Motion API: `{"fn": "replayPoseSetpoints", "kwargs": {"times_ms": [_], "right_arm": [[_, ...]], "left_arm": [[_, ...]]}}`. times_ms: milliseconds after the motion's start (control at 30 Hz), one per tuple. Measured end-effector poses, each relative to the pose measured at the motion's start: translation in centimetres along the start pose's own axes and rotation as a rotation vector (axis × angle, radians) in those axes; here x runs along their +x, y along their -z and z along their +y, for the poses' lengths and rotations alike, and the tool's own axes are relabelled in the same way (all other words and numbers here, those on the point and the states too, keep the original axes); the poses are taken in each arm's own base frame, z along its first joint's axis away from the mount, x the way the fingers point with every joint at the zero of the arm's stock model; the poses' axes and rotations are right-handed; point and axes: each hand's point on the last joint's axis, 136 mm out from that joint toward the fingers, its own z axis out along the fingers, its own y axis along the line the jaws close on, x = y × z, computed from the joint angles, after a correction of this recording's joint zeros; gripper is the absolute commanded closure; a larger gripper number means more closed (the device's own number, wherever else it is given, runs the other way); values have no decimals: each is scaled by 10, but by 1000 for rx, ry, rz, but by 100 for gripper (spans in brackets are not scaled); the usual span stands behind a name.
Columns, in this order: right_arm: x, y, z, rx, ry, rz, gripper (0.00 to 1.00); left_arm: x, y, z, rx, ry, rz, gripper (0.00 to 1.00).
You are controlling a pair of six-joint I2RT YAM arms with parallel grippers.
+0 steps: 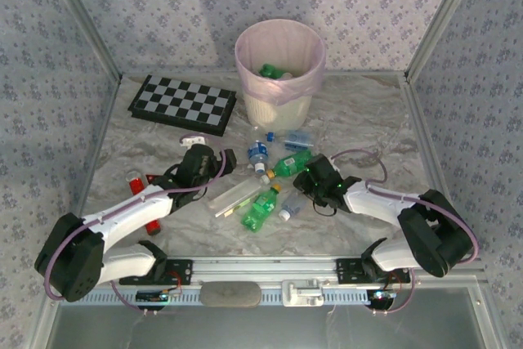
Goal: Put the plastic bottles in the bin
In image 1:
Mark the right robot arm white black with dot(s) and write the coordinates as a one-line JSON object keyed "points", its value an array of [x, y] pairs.
{"points": [[376, 202]]}

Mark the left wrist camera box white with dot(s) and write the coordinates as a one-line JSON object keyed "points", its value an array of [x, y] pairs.
{"points": [[194, 140]]}

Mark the grey oval pad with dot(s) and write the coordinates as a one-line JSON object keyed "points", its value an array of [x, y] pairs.
{"points": [[229, 293]]}

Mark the black white folding chessboard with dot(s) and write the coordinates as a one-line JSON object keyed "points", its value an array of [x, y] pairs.
{"points": [[180, 99]]}

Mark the pink plastic bin liner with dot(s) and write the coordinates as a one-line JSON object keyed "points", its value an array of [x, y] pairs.
{"points": [[282, 44]]}

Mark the aluminium side rail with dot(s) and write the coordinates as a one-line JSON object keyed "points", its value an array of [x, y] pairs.
{"points": [[101, 132]]}

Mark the blue label bottle white cap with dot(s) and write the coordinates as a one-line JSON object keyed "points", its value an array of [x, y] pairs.
{"points": [[257, 150]]}

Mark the cream ribbed waste bin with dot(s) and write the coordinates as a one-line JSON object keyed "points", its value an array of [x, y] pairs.
{"points": [[278, 114]]}

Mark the aluminium frame post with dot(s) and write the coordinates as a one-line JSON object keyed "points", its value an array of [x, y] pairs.
{"points": [[440, 18], [87, 18]]}

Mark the clear bluish bottle white cap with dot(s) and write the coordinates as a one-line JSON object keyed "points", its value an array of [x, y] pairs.
{"points": [[292, 204]]}

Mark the red tube white cap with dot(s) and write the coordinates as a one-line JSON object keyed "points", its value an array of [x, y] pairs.
{"points": [[137, 185]]}

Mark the grey metal panel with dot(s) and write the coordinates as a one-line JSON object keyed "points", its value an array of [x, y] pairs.
{"points": [[261, 328]]}

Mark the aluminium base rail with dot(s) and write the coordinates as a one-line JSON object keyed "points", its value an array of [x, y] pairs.
{"points": [[265, 267]]}

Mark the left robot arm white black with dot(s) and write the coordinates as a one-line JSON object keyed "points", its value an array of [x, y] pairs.
{"points": [[122, 214]]}

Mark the white latch bracket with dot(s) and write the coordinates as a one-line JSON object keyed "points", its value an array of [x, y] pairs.
{"points": [[300, 293]]}

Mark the clear square bottle white cap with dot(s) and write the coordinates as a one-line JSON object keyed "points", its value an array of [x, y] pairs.
{"points": [[235, 198]]}

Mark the small circuit board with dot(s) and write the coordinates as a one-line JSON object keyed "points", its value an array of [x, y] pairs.
{"points": [[382, 296], [151, 296]]}

